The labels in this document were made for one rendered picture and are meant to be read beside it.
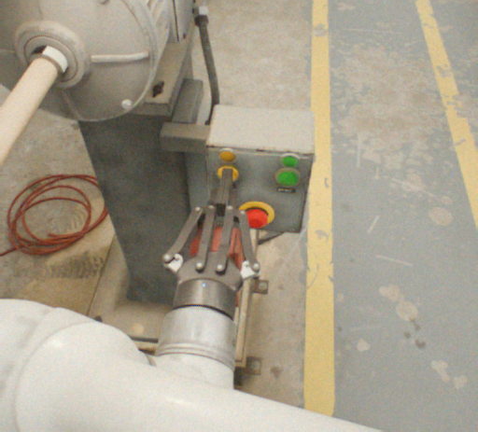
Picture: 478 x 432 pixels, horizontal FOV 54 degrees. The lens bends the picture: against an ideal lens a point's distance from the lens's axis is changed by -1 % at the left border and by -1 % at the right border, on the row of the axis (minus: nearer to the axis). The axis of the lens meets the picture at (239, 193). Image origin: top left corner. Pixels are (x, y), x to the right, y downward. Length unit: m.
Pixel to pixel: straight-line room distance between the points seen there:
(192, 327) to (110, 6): 0.38
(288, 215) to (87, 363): 0.49
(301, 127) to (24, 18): 0.40
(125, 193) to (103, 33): 0.53
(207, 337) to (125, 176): 0.59
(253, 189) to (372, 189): 1.49
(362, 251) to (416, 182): 0.49
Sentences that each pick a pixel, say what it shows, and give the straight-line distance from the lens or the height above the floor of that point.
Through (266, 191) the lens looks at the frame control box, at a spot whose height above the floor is 1.03.
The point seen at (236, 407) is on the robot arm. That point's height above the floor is 1.30.
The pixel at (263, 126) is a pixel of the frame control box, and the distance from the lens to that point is 0.71.
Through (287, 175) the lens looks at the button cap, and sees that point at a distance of 0.70.
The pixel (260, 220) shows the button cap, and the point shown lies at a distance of 0.76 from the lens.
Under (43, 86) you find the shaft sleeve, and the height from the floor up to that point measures 1.25.
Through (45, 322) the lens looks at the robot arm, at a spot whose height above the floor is 1.25.
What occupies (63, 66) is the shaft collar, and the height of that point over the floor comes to 1.25.
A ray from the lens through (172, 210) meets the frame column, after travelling 1.10.
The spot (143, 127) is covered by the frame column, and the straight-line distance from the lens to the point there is 0.92.
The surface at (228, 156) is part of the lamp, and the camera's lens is 0.68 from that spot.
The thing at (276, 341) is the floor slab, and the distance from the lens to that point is 1.73.
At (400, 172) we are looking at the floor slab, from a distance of 2.30.
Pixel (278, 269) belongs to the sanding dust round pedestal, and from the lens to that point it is 1.87.
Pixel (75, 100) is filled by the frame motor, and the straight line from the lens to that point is 0.71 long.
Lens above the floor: 1.59
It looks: 49 degrees down
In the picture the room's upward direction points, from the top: straight up
